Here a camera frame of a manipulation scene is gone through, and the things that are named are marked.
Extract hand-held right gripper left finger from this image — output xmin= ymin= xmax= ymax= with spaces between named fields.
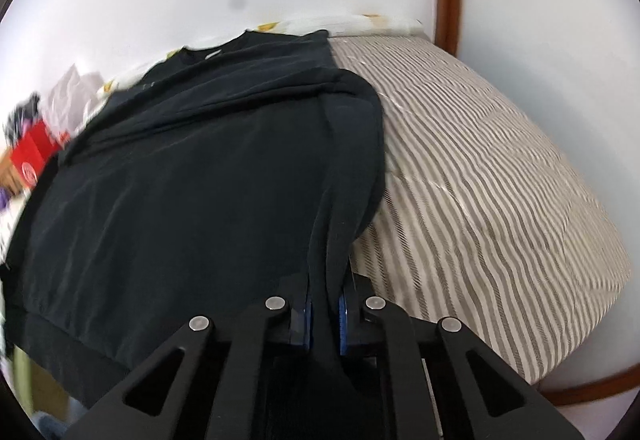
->
xmin=65 ymin=296 xmax=315 ymax=440

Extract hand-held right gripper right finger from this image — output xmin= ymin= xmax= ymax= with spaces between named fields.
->
xmin=336 ymin=274 xmax=583 ymax=440

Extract black sweatshirt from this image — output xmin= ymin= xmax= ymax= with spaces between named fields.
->
xmin=0 ymin=30 xmax=387 ymax=440

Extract striped mattress pad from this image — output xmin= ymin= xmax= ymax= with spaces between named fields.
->
xmin=327 ymin=34 xmax=632 ymax=391

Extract brown wooden baseboard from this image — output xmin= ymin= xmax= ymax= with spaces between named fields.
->
xmin=539 ymin=367 xmax=640 ymax=407

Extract person's blue jeans legs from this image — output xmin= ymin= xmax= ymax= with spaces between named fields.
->
xmin=30 ymin=412 xmax=73 ymax=440

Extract green bed sheet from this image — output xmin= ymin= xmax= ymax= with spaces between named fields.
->
xmin=11 ymin=347 xmax=33 ymax=421

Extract red paper bag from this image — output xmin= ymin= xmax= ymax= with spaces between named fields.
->
xmin=9 ymin=122 xmax=68 ymax=186

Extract white plastic bag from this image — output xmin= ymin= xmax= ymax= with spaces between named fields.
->
xmin=44 ymin=64 xmax=107 ymax=133

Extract grey plaid cloth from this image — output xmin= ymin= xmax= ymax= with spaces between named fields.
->
xmin=2 ymin=91 xmax=43 ymax=143

